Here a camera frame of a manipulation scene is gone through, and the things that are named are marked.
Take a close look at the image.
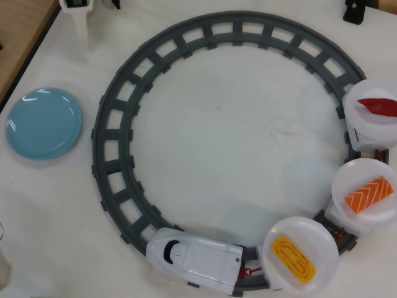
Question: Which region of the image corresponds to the white Shinkansen toy locomotive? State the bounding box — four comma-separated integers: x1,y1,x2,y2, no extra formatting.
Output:
145,228,244,295

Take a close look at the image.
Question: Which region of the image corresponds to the yellow egg sushi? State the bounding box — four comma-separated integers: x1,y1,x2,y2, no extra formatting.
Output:
270,235,317,284

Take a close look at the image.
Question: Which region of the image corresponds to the white plate under egg sushi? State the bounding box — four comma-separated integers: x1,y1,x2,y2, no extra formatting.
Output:
262,216,339,296

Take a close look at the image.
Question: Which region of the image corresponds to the white plate under salmon sushi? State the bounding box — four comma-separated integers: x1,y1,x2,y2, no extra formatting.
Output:
331,158,397,229

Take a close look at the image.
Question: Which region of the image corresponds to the blue round dish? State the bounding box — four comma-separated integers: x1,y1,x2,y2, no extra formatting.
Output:
4,87,84,161

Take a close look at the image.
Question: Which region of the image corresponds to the white plate under tuna sushi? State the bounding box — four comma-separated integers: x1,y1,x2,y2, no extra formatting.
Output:
345,78,397,147

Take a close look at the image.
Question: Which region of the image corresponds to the orange salmon sushi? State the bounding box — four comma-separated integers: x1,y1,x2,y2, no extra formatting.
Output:
344,176,395,215

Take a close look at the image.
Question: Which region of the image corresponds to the red tuna sushi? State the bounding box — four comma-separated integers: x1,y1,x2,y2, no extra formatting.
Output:
357,97,397,119

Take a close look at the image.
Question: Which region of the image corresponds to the grey circular toy track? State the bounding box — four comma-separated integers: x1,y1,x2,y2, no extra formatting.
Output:
91,11,390,296

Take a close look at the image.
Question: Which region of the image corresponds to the white wagon carrying egg plate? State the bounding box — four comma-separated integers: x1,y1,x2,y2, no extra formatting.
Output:
256,244,285,292

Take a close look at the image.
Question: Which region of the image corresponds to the white wagon carrying tuna plate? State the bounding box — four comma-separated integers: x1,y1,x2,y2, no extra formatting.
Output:
342,92,394,153

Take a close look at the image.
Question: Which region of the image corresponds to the black clamp block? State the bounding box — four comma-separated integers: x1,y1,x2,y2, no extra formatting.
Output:
342,0,367,25

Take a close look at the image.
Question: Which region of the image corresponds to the wooden desk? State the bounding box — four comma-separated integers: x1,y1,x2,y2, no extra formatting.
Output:
0,0,63,107

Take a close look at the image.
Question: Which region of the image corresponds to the clear glass container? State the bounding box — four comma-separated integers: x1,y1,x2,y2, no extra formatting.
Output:
0,221,14,298

